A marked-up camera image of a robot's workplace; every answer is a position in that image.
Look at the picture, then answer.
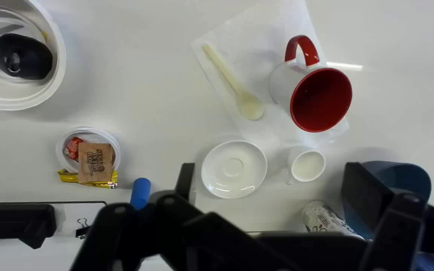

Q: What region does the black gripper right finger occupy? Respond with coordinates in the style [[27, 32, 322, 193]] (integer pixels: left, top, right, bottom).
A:
[[340, 161, 434, 271]]

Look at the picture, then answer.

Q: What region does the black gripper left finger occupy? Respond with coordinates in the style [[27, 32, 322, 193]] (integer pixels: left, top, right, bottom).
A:
[[69, 161, 298, 271]]

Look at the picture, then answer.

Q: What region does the white plastic spoon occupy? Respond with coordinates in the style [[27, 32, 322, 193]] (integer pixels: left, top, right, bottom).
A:
[[198, 42, 266, 122]]

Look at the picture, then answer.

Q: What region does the blue bowl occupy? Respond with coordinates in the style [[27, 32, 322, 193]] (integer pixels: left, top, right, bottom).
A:
[[343, 160, 432, 239]]

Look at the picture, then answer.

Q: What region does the blue plastic cylinder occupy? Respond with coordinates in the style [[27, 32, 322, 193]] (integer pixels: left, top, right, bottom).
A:
[[129, 176, 152, 211]]

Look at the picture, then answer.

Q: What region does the white ceramic saucer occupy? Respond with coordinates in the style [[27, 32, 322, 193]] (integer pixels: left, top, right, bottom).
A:
[[198, 139, 269, 200]]

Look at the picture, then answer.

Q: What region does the crumpled printed paper packet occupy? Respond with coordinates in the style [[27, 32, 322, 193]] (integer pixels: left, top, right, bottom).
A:
[[299, 200, 364, 239]]

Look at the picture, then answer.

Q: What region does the small white cup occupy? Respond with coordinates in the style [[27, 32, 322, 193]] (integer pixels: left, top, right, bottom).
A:
[[286, 145, 326, 184]]

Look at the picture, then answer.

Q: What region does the small white sachet bowl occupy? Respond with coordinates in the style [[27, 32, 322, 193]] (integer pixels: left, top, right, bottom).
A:
[[54, 127, 123, 175]]

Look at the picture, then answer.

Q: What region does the black binder clip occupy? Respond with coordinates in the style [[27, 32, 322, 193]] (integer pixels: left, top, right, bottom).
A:
[[73, 215, 93, 239]]

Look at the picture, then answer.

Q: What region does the red sachet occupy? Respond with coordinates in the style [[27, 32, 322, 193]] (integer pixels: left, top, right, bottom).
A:
[[63, 136, 85, 163]]

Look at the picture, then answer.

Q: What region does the yellow foil sachet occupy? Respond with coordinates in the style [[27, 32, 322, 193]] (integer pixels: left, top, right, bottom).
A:
[[57, 169, 120, 190]]

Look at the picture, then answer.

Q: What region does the white paper napkin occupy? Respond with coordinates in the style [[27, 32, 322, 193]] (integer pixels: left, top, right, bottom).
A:
[[191, 0, 351, 148]]

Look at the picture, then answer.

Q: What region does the large white round container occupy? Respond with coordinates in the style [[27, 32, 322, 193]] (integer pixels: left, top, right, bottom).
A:
[[0, 0, 67, 113]]

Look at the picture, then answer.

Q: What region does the black bar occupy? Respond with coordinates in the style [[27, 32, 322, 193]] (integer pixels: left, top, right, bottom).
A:
[[0, 202, 57, 250]]

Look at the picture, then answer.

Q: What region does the black rounded object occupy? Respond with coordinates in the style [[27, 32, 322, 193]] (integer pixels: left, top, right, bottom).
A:
[[0, 32, 55, 81]]

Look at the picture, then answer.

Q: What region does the white board black frame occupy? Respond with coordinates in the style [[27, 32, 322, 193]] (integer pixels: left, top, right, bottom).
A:
[[49, 200, 108, 238]]

